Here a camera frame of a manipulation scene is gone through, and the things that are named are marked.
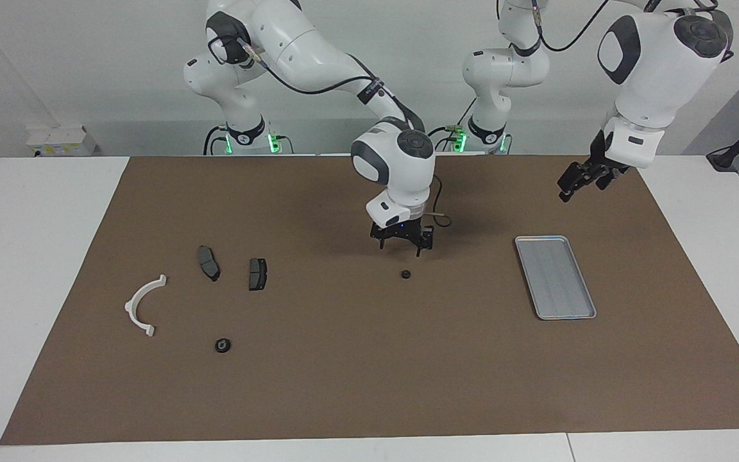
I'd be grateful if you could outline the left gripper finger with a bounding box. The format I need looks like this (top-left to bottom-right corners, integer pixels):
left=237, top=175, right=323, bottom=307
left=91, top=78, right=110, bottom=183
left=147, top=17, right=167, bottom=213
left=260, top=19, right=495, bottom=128
left=594, top=166, right=630, bottom=191
left=557, top=160, right=595, bottom=203

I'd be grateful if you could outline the white semicircular bracket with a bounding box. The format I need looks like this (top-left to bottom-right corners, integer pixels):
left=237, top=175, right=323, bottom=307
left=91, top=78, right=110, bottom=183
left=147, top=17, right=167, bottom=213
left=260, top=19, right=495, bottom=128
left=124, top=274, right=168, bottom=338

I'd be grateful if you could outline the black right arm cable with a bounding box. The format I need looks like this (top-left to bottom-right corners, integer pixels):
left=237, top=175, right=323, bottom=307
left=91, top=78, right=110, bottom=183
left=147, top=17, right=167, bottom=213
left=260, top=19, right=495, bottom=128
left=235, top=35, right=454, bottom=229

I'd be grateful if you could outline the black left base cable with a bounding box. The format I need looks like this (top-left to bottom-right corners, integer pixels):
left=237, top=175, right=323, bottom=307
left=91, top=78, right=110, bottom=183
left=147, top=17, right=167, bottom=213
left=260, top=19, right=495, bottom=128
left=432, top=96, right=476, bottom=155

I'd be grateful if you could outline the white cardboard box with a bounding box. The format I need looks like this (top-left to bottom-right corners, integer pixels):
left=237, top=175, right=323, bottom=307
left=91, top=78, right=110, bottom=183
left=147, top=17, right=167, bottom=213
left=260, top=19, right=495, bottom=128
left=26, top=125, right=98, bottom=158

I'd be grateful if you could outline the black right base cable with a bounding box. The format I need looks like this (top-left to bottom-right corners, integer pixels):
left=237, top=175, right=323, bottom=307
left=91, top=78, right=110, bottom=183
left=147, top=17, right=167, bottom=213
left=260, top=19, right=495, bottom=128
left=203, top=125, right=229, bottom=156

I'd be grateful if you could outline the long dark brake pad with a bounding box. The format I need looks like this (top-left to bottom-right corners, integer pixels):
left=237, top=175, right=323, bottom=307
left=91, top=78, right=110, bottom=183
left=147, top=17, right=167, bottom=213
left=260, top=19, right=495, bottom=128
left=197, top=246, right=221, bottom=282

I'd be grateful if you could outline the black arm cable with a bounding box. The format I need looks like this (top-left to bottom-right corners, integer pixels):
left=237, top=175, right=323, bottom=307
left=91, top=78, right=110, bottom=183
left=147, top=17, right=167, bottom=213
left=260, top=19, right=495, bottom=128
left=235, top=35, right=454, bottom=229
left=532, top=0, right=609, bottom=53

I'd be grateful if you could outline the silver metal tray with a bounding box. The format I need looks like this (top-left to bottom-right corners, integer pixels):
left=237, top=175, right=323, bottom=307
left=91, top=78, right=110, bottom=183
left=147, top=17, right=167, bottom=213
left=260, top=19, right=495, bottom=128
left=514, top=235, right=597, bottom=321

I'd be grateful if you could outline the brown table mat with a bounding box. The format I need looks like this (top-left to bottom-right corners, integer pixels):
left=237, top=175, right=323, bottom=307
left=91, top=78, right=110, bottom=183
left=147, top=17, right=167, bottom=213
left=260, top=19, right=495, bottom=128
left=0, top=154, right=739, bottom=447

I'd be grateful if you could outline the black base cable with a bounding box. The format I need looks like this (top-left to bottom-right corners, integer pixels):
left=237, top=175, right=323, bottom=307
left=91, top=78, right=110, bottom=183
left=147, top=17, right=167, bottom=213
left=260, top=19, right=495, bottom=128
left=203, top=125, right=229, bottom=156
left=432, top=96, right=476, bottom=155

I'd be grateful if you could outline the short dark brake pad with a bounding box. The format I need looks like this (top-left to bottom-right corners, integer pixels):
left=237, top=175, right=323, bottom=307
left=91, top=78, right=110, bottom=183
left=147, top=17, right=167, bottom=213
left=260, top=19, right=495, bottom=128
left=248, top=257, right=269, bottom=291

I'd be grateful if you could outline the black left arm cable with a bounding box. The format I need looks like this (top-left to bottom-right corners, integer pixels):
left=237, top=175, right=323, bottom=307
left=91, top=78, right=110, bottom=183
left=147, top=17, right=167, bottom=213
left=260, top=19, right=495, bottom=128
left=532, top=0, right=609, bottom=53

